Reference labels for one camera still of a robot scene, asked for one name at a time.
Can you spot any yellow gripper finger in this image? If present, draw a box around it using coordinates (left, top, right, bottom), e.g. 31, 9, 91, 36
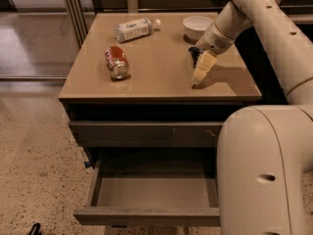
192, 50, 217, 85

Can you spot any dark blue rxbar wrapper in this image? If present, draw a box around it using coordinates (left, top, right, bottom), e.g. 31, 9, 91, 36
189, 47, 204, 66

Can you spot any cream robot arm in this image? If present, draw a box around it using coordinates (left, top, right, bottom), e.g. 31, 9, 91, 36
197, 0, 313, 235

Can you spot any grey drawer cabinet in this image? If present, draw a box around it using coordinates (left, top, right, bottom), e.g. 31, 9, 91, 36
58, 12, 262, 228

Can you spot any closed grey top drawer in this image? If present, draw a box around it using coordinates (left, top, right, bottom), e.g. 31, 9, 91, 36
69, 120, 223, 148

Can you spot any open grey middle drawer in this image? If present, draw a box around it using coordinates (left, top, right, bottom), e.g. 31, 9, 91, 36
73, 148, 220, 227

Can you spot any white ceramic bowl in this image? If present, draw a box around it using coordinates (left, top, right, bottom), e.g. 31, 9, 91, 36
183, 16, 213, 41

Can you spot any clear plastic water bottle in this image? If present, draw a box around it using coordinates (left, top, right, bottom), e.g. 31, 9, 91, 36
114, 18, 161, 43

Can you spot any red soda can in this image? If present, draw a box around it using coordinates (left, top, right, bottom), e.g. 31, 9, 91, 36
105, 46, 130, 80

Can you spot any black object on floor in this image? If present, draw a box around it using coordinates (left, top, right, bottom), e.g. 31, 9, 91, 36
28, 223, 42, 235

